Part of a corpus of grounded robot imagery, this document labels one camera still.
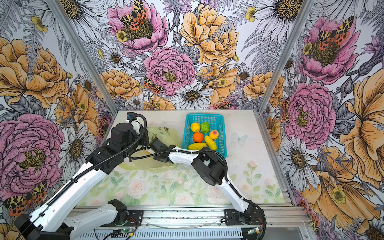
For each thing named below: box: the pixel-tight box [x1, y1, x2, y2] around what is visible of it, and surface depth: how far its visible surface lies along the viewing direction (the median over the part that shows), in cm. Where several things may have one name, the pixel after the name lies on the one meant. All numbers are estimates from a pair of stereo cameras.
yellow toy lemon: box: [187, 142, 207, 151], surface depth 99 cm
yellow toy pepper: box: [190, 122, 201, 133], surface depth 107 cm
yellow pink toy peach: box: [209, 129, 219, 140], surface depth 104 cm
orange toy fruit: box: [193, 132, 204, 143], surface depth 101 cm
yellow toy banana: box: [204, 135, 217, 151], surface depth 101 cm
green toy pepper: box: [200, 121, 210, 134], surface depth 107 cm
